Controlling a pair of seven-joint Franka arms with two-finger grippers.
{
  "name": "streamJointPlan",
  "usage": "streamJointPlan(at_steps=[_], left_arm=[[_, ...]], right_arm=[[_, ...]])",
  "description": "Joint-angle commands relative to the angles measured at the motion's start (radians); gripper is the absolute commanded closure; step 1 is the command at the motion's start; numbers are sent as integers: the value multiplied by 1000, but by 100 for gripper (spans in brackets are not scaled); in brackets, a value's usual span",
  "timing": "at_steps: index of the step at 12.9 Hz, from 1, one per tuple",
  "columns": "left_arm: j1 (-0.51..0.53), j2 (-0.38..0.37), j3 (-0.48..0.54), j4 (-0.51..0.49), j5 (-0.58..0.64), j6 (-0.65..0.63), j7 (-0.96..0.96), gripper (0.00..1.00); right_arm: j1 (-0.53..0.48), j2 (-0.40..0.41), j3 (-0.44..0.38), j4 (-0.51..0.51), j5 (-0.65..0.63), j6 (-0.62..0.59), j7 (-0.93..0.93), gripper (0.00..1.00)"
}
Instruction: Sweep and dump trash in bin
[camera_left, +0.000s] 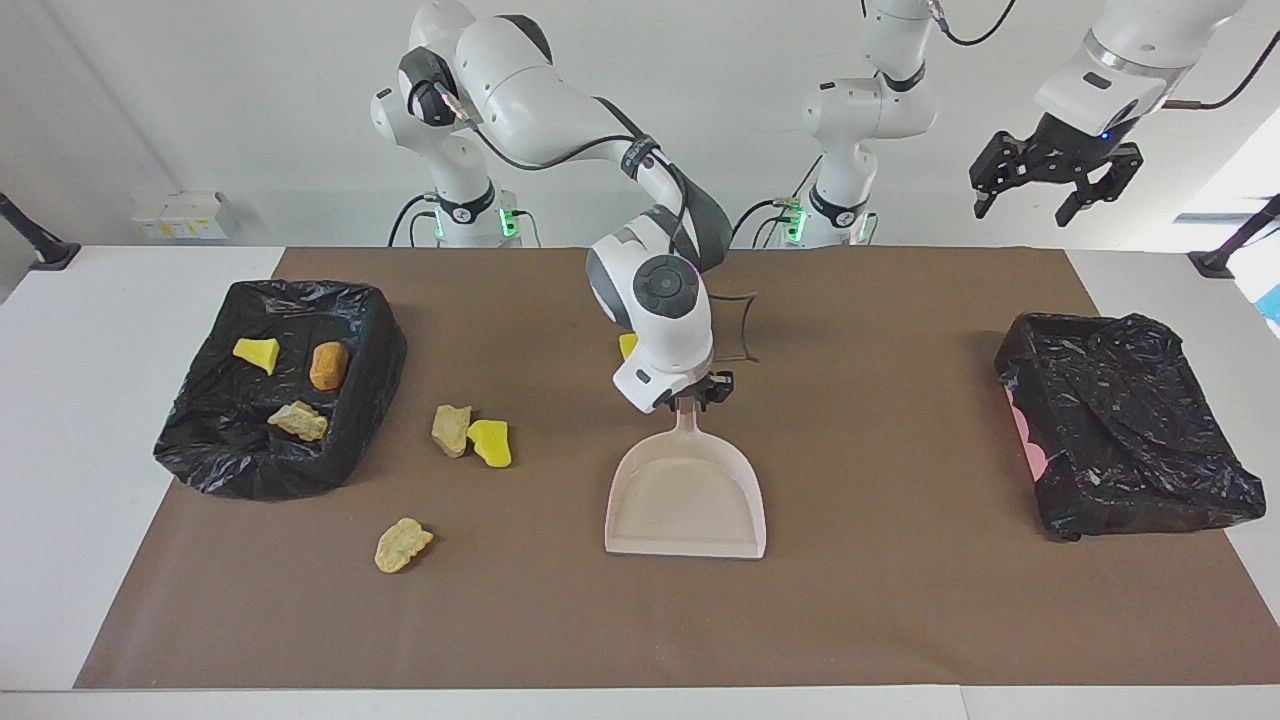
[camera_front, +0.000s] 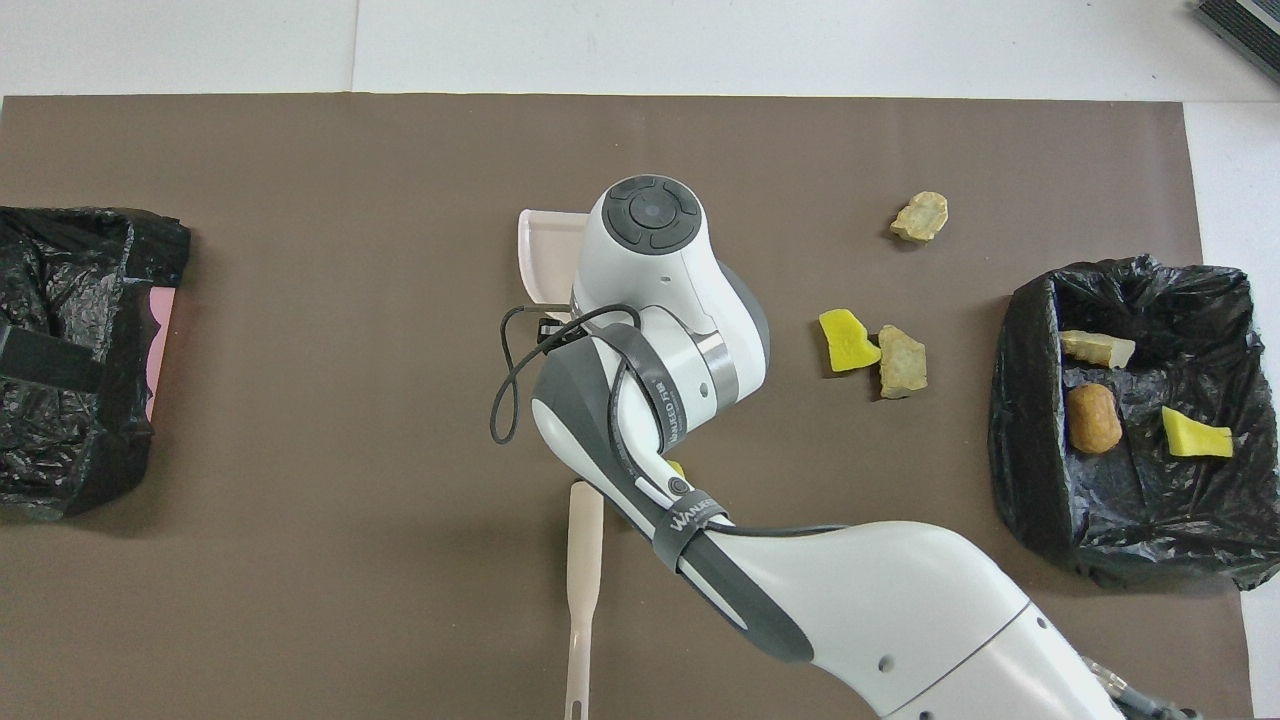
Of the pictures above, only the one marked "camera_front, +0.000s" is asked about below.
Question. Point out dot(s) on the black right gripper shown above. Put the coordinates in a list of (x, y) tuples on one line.
[(553, 332)]

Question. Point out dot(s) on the beige plastic dustpan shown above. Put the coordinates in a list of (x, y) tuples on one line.
[(548, 255)]

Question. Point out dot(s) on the beige hand brush black bristles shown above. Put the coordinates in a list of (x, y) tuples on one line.
[(584, 560)]

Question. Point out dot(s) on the yellow sponge piece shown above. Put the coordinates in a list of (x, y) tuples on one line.
[(848, 342)]

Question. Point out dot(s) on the beige foam chunk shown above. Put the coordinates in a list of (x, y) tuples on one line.
[(903, 363)]

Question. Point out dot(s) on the tan croissant piece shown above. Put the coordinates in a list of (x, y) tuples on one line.
[(920, 216)]

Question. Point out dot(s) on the pale flaky pastry piece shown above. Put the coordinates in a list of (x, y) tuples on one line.
[(1097, 349)]

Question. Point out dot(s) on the brown bread roll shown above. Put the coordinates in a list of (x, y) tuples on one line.
[(1094, 419)]

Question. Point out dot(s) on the small yellow sponge wedge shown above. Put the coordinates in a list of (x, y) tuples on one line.
[(1197, 434)]

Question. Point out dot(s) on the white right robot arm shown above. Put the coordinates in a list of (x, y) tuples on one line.
[(680, 300)]

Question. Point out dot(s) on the pink bin with black bag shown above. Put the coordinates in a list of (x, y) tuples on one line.
[(70, 300)]

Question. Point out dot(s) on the bin lined with black bag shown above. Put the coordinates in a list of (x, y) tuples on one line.
[(1150, 510)]

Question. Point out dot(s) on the brown table mat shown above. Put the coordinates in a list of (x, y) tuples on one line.
[(300, 450)]

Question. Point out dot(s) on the black ridged device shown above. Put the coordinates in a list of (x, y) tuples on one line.
[(1245, 30)]

